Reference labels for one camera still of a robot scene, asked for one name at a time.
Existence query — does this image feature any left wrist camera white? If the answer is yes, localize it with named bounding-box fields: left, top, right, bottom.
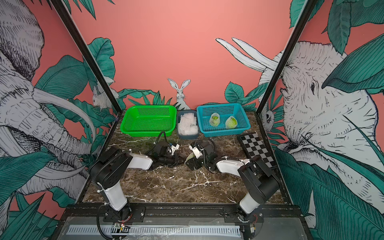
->
left=170, top=144, right=180, bottom=156

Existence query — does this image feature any green plastic basket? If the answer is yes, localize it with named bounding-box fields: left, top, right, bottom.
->
left=120, top=105, right=177, bottom=137

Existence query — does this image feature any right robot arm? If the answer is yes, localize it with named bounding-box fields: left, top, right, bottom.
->
left=185, top=139, right=281, bottom=223

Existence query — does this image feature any black front frame rail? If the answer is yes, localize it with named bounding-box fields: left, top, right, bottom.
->
left=61, top=203, right=305, bottom=224

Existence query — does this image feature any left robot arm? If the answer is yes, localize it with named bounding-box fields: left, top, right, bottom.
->
left=88, top=132, right=184, bottom=224

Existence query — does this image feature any black frame post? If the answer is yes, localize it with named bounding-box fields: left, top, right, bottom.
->
left=51, top=0, right=123, bottom=115
left=256, top=0, right=318, bottom=116

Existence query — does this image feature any checkerboard calibration board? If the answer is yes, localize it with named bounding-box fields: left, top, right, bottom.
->
left=237, top=133, right=277, bottom=170

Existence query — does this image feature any custard apple with dark spots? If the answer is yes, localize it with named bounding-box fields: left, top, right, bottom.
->
left=210, top=116, right=220, bottom=127

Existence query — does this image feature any black frame post left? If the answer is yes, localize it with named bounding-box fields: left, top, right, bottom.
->
left=51, top=0, right=123, bottom=115

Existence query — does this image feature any white slotted cable duct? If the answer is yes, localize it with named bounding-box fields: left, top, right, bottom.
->
left=65, top=224, right=242, bottom=238

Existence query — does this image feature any black frame post right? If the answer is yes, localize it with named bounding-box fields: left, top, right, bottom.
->
left=256, top=0, right=318, bottom=116

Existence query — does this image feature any grey bin of foam nets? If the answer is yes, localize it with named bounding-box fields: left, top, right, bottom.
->
left=177, top=110, right=200, bottom=140

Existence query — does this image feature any teal plastic basket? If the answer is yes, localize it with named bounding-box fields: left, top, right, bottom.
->
left=197, top=103, right=251, bottom=137

